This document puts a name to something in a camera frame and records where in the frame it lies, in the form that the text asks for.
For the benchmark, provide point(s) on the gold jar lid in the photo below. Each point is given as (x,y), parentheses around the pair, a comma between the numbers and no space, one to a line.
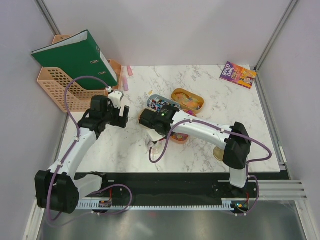
(218,153)

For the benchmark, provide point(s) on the green ring binder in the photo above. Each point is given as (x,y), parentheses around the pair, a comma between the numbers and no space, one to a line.
(78,55)

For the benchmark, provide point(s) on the pink gummy star tray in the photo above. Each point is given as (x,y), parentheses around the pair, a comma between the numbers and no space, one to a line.
(181,138)

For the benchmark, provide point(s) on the clear glass jar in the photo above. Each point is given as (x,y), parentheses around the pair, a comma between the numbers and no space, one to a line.
(156,146)

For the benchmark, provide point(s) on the blue lollipop tray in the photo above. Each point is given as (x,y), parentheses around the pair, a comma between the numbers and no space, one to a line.
(156,102)

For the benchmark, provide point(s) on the beige candy tray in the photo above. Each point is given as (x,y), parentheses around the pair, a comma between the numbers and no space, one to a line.
(144,118)

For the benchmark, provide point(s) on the peach desk organizer box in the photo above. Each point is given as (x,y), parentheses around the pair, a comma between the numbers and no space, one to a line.
(118,69)

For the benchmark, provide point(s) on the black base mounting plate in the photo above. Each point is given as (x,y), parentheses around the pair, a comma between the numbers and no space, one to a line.
(184,191)

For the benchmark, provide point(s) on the pink highlighter marker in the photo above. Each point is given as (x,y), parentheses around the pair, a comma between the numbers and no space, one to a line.
(125,83)
(129,71)

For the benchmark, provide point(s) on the yellow candy tray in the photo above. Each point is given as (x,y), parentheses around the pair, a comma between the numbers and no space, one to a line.
(188,100)

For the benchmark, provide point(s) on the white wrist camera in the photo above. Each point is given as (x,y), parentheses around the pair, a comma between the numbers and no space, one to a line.
(116,97)
(152,137)

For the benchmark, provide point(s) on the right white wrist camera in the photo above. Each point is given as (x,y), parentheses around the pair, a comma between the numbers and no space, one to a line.
(152,137)

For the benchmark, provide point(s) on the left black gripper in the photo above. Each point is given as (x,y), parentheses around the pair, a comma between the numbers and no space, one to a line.
(119,121)

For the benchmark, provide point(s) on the Roald Dahl paperback book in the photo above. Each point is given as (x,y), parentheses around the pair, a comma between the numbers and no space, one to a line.
(238,75)

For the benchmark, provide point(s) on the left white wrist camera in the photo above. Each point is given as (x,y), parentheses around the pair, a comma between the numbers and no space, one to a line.
(116,97)

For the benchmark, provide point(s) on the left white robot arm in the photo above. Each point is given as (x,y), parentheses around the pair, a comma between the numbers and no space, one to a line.
(56,188)

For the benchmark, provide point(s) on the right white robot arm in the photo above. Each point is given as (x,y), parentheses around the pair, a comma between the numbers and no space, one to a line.
(232,140)

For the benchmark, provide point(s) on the peach mesh file basket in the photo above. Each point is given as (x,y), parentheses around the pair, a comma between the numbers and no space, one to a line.
(76,92)

